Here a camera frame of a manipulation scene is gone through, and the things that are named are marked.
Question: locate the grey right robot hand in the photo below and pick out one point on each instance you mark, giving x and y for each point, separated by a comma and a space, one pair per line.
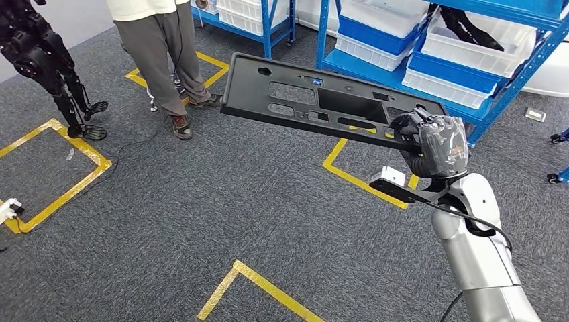
440, 146

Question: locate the black plastic panel part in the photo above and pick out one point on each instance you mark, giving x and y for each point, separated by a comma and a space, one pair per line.
244, 89

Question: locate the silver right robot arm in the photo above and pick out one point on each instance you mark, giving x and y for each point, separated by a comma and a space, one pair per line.
475, 262

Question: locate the blue plastic crate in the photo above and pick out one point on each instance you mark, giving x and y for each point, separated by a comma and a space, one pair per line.
449, 75
369, 36

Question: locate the yellow floor tape square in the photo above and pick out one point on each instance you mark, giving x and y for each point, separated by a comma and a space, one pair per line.
275, 292
84, 147
364, 185
213, 61

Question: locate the silver floor socket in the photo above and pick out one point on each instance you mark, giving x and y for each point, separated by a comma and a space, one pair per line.
535, 114

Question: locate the chrome stool base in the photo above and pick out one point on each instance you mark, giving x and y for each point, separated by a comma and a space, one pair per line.
177, 82

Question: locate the person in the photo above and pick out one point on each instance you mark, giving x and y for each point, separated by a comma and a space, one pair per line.
151, 53

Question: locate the black humanoid robot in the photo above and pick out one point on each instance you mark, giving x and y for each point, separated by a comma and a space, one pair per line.
35, 58

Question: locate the white power strip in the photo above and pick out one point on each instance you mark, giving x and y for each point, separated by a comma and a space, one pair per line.
8, 209

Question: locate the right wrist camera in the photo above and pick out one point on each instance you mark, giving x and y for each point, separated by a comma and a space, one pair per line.
393, 177

